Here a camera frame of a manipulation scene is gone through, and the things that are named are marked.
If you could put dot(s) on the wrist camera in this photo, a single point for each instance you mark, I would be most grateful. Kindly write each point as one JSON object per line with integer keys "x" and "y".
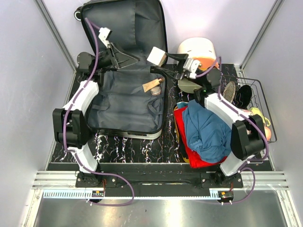
{"x": 104, "y": 34}
{"x": 190, "y": 67}

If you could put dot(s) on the black wire dish rack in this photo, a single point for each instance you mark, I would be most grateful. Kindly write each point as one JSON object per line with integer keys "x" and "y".
{"x": 258, "y": 99}

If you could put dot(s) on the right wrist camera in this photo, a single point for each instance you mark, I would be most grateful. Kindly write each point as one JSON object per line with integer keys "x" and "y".
{"x": 190, "y": 67}

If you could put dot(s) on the blue cloth garment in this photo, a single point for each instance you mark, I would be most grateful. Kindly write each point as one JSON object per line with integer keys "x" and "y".
{"x": 206, "y": 134}

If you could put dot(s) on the red cloth garment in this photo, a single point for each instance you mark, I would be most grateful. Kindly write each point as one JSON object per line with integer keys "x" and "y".
{"x": 188, "y": 156}

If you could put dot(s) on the speckled brown plate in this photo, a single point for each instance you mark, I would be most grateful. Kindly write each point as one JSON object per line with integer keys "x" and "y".
{"x": 229, "y": 91}

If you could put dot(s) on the round cosmetic jar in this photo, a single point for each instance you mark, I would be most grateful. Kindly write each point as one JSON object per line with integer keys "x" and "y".
{"x": 155, "y": 91}

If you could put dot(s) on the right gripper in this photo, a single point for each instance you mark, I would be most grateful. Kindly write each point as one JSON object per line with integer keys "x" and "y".
{"x": 181, "y": 57}

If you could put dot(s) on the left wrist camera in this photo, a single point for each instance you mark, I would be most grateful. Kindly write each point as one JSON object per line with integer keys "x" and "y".
{"x": 104, "y": 34}

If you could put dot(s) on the white black space suitcase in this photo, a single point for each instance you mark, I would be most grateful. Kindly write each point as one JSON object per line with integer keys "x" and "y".
{"x": 121, "y": 107}

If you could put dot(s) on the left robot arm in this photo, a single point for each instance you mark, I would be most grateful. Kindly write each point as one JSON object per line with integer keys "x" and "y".
{"x": 69, "y": 123}

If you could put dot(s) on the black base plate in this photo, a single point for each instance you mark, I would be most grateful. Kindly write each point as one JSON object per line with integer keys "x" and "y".
{"x": 144, "y": 180}

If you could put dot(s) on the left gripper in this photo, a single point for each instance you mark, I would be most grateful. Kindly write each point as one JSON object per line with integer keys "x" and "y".
{"x": 119, "y": 59}

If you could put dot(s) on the white orange drawer cabinet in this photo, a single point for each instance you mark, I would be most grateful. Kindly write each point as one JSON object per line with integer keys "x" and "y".
{"x": 203, "y": 50}

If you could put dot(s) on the small white barcode box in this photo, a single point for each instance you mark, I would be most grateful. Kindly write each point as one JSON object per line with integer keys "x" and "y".
{"x": 157, "y": 56}

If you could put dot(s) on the plain pink mug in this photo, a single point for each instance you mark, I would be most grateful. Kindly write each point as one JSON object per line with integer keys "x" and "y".
{"x": 267, "y": 133}

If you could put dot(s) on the yellow green mug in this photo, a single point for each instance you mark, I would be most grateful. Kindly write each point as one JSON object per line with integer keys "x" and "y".
{"x": 265, "y": 120}

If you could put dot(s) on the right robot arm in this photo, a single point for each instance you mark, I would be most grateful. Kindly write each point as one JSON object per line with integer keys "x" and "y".
{"x": 248, "y": 134}

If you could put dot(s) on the beige cosmetic bottle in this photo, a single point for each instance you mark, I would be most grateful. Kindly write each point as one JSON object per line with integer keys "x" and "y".
{"x": 148, "y": 86}

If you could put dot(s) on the teal cream cartoon towel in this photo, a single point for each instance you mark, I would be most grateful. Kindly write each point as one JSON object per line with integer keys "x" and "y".
{"x": 182, "y": 105}

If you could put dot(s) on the black marble mat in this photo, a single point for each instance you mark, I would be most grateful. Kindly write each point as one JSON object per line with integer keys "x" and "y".
{"x": 164, "y": 149}

